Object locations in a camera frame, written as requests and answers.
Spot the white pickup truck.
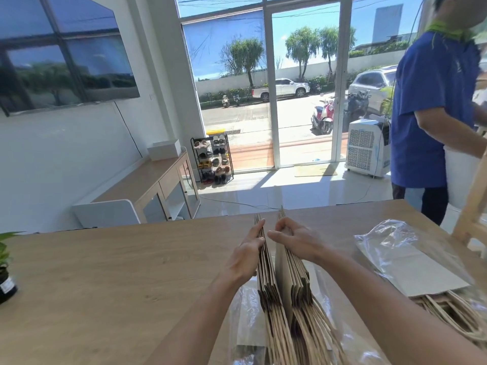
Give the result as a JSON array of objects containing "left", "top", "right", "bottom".
[{"left": 251, "top": 78, "right": 311, "bottom": 103}]

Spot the person's right forearm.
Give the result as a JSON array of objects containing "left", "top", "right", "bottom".
[{"left": 316, "top": 251, "right": 487, "bottom": 365}]

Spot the light wooden chair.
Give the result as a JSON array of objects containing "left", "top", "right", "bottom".
[{"left": 450, "top": 146, "right": 487, "bottom": 260}]

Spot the white sliding glass door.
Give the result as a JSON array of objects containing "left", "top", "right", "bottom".
[{"left": 263, "top": 0, "right": 353, "bottom": 169}]

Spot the row of shoes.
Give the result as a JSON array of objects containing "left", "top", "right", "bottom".
[{"left": 193, "top": 135, "right": 233, "bottom": 185}]

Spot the white floor cable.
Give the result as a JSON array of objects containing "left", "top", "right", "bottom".
[{"left": 198, "top": 175, "right": 375, "bottom": 210}]

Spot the black motorcycle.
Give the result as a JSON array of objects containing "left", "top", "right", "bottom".
[{"left": 342, "top": 90, "right": 372, "bottom": 130}]

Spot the clear plastic wrap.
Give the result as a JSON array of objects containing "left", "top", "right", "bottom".
[{"left": 228, "top": 260, "right": 385, "bottom": 365}]

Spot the silver car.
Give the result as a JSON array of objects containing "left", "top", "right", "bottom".
[{"left": 348, "top": 65, "right": 398, "bottom": 115}]

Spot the white bag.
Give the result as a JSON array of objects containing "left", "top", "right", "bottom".
[{"left": 443, "top": 143, "right": 481, "bottom": 210}]

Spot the pile of handled paper bags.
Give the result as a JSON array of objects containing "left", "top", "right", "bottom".
[{"left": 365, "top": 239, "right": 487, "bottom": 343}]

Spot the potted green plant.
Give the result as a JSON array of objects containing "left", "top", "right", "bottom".
[{"left": 0, "top": 231, "right": 24, "bottom": 305}]

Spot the white box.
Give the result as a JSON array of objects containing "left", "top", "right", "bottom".
[{"left": 147, "top": 139, "right": 182, "bottom": 161}]

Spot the person's left forearm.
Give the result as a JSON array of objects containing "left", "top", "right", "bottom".
[{"left": 143, "top": 275, "right": 248, "bottom": 365}]

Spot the person's left hand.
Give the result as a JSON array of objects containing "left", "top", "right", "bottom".
[{"left": 221, "top": 219, "right": 267, "bottom": 285}]

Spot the black shoe rack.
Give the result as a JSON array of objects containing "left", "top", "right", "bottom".
[{"left": 190, "top": 133, "right": 235, "bottom": 186}]

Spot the wall-mounted black television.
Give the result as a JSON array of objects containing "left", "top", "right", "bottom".
[{"left": 0, "top": 0, "right": 141, "bottom": 117}]

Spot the crumpled clear plastic bag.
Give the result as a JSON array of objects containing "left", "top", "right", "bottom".
[{"left": 354, "top": 219, "right": 487, "bottom": 340}]

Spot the red white scooter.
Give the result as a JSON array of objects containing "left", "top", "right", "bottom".
[{"left": 311, "top": 98, "right": 336, "bottom": 136}]

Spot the stack of brown paper bags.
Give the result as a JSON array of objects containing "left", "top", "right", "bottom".
[{"left": 253, "top": 206, "right": 345, "bottom": 365}]

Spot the wooden white tv cabinet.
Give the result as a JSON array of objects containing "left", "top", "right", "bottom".
[{"left": 72, "top": 151, "right": 201, "bottom": 225}]

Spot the beige doormat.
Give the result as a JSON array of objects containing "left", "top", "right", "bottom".
[{"left": 293, "top": 163, "right": 339, "bottom": 177}]

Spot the white portable air conditioner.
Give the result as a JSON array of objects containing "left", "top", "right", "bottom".
[{"left": 345, "top": 118, "right": 392, "bottom": 177}]

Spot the person's right hand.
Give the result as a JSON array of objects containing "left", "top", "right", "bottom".
[{"left": 267, "top": 217, "right": 332, "bottom": 265}]

